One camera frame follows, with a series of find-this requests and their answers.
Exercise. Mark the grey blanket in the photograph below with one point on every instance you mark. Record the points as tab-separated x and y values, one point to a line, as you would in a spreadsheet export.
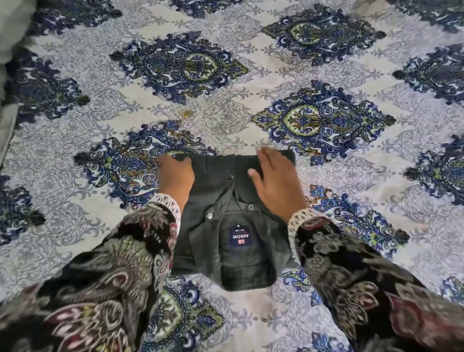
11	32

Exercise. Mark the dark green shirt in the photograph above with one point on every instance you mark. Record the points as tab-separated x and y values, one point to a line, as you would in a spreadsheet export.
232	217

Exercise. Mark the person's left fingers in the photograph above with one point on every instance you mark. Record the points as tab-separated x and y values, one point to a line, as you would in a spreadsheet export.
174	160

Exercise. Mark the person's left hand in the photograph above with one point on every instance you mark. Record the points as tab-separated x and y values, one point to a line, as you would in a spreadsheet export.
176	179

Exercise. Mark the person's left forearm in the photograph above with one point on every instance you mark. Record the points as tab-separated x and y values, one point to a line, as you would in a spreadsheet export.
105	286

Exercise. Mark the person's right thumb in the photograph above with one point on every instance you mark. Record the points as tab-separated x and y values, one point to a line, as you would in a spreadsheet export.
256	179

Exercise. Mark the person's right hand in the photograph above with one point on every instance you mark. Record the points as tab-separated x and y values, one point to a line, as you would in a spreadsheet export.
281	188

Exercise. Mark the blue floral patterned bed sheet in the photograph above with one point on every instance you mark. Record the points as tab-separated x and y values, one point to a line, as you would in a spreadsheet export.
232	105

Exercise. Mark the person's right forearm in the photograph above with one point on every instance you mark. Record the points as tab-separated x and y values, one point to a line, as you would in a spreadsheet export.
366	290

